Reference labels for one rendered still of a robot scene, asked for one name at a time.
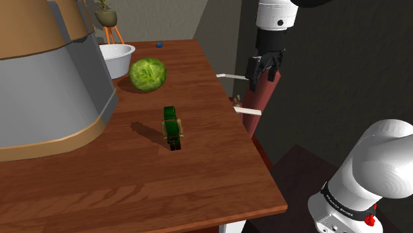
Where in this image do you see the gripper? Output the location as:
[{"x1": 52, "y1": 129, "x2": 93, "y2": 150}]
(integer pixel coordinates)
[{"x1": 245, "y1": 28, "x2": 288, "y2": 91}]

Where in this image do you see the red shelf with white boards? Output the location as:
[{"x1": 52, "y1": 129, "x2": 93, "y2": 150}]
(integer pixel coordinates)
[{"x1": 215, "y1": 71, "x2": 282, "y2": 140}]

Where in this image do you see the green toy figure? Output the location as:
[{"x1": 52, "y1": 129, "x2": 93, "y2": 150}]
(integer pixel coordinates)
[{"x1": 160, "y1": 105, "x2": 185, "y2": 152}]

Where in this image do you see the green cabbage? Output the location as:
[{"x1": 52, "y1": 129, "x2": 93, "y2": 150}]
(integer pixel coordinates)
[{"x1": 128, "y1": 58, "x2": 168, "y2": 93}]

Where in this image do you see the brown wooden table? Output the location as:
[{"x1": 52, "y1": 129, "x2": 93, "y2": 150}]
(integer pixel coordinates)
[{"x1": 0, "y1": 39, "x2": 289, "y2": 233}]

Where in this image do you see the white bowl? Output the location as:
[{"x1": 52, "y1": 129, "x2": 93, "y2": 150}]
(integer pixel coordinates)
[{"x1": 98, "y1": 43, "x2": 136, "y2": 81}]

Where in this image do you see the potted plant on orange stand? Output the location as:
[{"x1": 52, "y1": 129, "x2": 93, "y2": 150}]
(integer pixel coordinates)
[{"x1": 93, "y1": 0, "x2": 126, "y2": 46}]

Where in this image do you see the large grey and tan vessel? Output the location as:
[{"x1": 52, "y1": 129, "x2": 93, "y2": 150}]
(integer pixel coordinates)
[{"x1": 0, "y1": 0, "x2": 120, "y2": 162}]

